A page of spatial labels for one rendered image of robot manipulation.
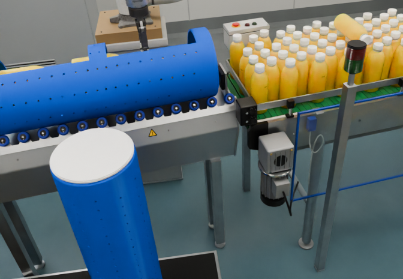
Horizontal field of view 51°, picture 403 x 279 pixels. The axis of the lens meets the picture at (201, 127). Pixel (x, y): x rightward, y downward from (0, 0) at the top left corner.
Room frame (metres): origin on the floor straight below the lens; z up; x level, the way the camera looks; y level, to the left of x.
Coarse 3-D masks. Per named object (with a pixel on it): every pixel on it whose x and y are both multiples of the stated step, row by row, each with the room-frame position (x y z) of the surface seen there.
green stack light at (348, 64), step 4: (348, 60) 1.26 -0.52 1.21; (360, 60) 1.25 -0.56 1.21; (344, 64) 1.28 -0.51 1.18; (348, 64) 1.26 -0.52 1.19; (352, 64) 1.25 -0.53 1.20; (356, 64) 1.25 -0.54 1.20; (360, 64) 1.25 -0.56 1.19; (344, 68) 1.28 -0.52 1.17; (348, 68) 1.26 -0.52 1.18; (352, 68) 1.25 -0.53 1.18; (356, 68) 1.25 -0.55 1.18; (360, 68) 1.25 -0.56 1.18; (348, 72) 1.26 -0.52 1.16; (352, 72) 1.25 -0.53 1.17; (356, 72) 1.25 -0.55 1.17
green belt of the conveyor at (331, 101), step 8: (232, 80) 1.71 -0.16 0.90; (232, 88) 1.65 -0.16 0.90; (384, 88) 1.54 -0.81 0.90; (392, 88) 1.53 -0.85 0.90; (240, 96) 1.57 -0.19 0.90; (336, 96) 1.51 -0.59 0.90; (360, 96) 1.49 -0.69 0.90; (368, 96) 1.49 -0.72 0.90; (376, 96) 1.48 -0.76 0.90; (296, 104) 1.47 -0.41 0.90; (304, 104) 1.47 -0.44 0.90; (312, 104) 1.46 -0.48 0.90; (320, 104) 1.46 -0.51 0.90; (328, 104) 1.45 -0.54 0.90; (272, 112) 1.43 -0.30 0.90; (280, 112) 1.42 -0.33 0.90
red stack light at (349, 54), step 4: (348, 48) 1.27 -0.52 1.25; (348, 52) 1.27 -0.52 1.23; (352, 52) 1.26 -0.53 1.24; (356, 52) 1.25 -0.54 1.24; (360, 52) 1.25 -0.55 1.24; (364, 52) 1.25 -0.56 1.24; (348, 56) 1.27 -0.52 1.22; (352, 56) 1.25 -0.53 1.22; (356, 56) 1.25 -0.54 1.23; (360, 56) 1.25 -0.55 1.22; (364, 56) 1.26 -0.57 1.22; (352, 60) 1.25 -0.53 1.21; (356, 60) 1.25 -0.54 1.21
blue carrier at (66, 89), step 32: (192, 32) 1.55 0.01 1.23; (0, 64) 1.50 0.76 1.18; (64, 64) 1.38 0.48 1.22; (96, 64) 1.39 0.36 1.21; (128, 64) 1.39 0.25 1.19; (160, 64) 1.40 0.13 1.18; (192, 64) 1.41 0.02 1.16; (0, 96) 1.29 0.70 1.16; (32, 96) 1.30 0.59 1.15; (64, 96) 1.31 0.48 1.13; (96, 96) 1.33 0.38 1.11; (128, 96) 1.35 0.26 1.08; (160, 96) 1.38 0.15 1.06; (192, 96) 1.41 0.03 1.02; (0, 128) 1.27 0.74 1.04; (32, 128) 1.32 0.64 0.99
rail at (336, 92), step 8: (384, 80) 1.48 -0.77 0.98; (392, 80) 1.48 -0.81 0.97; (360, 88) 1.46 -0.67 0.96; (368, 88) 1.46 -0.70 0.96; (304, 96) 1.41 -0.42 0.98; (312, 96) 1.42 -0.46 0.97; (320, 96) 1.42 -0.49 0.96; (328, 96) 1.43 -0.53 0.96; (264, 104) 1.38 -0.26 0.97; (272, 104) 1.39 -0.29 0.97; (280, 104) 1.39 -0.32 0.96
